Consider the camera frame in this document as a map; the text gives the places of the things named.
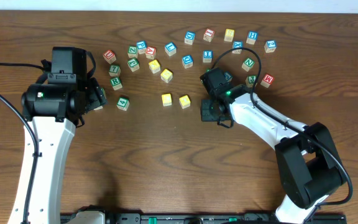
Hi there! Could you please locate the blue Q block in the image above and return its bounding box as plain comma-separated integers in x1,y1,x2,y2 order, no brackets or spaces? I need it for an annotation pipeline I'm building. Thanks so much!
184,31,195,45

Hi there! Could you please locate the red U block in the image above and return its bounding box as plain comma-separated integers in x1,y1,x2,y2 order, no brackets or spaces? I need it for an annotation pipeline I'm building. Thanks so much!
103,50,117,64

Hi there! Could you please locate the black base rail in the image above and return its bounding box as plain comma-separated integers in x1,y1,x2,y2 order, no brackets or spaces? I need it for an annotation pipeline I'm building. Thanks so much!
60,205,347,224

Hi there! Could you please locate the red I block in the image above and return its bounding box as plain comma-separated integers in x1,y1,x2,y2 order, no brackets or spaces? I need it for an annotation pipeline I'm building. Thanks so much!
203,28,215,42

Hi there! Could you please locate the blue P block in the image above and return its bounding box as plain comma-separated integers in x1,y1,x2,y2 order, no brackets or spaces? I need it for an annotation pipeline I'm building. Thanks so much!
136,40,147,54

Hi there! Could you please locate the yellow C block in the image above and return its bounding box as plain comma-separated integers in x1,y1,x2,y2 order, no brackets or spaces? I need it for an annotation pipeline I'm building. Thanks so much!
162,93,172,106

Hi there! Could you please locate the yellow O block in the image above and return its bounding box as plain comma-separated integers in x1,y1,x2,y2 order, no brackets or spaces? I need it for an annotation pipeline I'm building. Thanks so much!
179,95,191,109

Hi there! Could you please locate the blue two block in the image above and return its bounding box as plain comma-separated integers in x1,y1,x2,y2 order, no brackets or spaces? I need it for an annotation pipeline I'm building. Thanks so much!
264,40,277,53

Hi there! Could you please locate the green N block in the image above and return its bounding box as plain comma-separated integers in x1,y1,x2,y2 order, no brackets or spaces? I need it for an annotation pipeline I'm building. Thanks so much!
242,57,255,72

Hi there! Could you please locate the blue D block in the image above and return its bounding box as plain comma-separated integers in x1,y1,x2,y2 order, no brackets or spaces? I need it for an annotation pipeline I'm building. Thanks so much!
181,55,193,68

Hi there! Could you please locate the green j block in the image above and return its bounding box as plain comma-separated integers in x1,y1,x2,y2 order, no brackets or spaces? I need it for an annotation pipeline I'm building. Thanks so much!
127,58,140,72
246,75,257,88

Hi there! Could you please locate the blue X block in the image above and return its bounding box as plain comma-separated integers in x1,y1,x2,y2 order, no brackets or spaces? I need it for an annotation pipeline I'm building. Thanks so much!
232,41,243,54

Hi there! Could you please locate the red M block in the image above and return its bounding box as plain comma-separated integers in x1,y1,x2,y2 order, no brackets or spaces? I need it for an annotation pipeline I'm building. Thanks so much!
260,73,274,88

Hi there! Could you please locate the green V block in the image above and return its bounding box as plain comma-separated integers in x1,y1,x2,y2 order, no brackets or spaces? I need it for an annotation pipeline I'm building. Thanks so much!
101,88,106,97

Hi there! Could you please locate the yellow S block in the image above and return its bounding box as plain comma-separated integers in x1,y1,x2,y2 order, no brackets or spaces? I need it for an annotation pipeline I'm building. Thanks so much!
224,29,235,42

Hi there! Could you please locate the green 7 block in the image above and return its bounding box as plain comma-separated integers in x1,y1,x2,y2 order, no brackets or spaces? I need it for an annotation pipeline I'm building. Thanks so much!
108,65,121,77

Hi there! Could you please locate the blue L block middle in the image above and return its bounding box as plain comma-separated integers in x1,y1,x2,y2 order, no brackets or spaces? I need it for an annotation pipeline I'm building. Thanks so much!
202,50,213,63

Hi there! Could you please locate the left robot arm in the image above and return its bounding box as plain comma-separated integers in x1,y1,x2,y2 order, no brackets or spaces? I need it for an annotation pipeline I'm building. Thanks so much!
8,78,107,223

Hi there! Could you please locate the green 4 block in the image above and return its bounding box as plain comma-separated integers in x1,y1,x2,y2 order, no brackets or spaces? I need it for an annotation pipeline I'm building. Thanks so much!
116,97,130,111

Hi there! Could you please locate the blue H block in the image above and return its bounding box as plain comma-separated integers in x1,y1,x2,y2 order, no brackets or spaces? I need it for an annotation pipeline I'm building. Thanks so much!
246,31,258,45

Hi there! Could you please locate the green Z block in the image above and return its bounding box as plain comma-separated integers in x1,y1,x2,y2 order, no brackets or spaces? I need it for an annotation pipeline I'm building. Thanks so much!
127,45,139,58

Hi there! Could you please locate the green R block left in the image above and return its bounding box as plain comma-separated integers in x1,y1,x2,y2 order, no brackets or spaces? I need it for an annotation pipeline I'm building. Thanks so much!
110,77,123,90

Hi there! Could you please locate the yellow K block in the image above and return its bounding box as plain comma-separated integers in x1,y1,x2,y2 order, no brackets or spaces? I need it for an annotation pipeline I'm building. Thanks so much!
149,59,161,73

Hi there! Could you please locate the yellow block near L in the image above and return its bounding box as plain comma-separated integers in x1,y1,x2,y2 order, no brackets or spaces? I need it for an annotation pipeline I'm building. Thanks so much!
160,68,173,83

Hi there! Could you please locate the green J block left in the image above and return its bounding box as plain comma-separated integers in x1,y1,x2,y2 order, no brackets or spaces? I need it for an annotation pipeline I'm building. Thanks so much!
127,58,140,72

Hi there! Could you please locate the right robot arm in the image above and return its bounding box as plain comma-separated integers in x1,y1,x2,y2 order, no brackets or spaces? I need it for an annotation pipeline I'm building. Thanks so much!
201,84,352,223

